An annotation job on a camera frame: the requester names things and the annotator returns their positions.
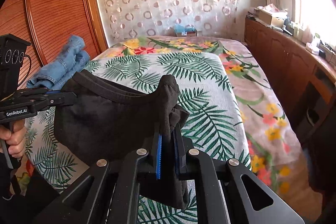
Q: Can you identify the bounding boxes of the black pants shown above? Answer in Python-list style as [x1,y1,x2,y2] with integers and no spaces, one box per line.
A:
[54,70,189,209]

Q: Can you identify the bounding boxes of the person's left hand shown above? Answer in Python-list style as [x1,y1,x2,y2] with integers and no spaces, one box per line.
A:
[0,119,27,159]

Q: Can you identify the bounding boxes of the folded blue jeans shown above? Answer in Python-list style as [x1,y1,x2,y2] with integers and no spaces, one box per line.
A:
[26,35,91,90]

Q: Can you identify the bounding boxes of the palm leaf print blanket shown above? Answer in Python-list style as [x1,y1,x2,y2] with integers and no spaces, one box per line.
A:
[25,52,250,223]

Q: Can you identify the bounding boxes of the brown louvered wardrobe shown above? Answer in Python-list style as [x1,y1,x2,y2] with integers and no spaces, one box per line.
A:
[1,0,108,88]

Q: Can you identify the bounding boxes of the floral bed sheet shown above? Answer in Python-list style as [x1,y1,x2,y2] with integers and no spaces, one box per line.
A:
[12,35,302,196]

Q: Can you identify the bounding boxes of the blue item cardboard box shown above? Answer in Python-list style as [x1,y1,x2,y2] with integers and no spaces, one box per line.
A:
[174,24,198,37]

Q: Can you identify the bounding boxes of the long wooden cabinet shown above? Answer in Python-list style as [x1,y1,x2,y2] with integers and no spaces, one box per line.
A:
[244,17,335,192]

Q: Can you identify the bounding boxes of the cardboard box on cabinet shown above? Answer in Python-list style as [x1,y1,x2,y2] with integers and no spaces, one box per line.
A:
[258,7,288,28]

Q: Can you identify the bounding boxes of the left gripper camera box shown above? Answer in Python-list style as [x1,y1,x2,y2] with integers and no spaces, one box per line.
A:
[0,34,31,99]

